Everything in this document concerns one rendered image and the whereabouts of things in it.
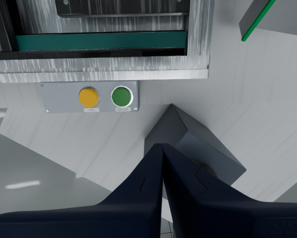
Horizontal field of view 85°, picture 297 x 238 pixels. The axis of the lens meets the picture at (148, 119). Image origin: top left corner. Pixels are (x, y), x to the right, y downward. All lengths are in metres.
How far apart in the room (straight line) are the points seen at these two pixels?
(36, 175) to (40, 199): 0.31
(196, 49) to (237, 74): 0.18
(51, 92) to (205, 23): 0.34
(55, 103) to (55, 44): 0.12
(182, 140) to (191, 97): 0.21
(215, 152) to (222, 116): 0.22
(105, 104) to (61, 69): 0.11
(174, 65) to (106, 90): 0.15
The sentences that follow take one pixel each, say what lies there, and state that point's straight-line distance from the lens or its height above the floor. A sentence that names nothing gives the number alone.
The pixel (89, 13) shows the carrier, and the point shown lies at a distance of 0.36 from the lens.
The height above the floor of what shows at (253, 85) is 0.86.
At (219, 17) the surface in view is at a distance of 0.49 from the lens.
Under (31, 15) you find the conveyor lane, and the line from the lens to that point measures 0.47.
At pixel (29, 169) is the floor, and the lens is 1.98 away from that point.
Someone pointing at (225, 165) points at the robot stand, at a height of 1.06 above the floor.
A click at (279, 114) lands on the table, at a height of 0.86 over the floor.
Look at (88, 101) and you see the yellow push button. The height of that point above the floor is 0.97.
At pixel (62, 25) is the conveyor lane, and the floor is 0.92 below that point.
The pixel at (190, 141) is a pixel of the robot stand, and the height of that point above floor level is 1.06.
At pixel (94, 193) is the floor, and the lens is 1.90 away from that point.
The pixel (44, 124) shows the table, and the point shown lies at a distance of 0.57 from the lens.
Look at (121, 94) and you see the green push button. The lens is 0.34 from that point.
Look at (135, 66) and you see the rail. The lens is 0.35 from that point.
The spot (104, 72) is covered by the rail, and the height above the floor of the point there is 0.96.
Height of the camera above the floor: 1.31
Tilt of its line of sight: 71 degrees down
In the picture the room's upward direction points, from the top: 180 degrees clockwise
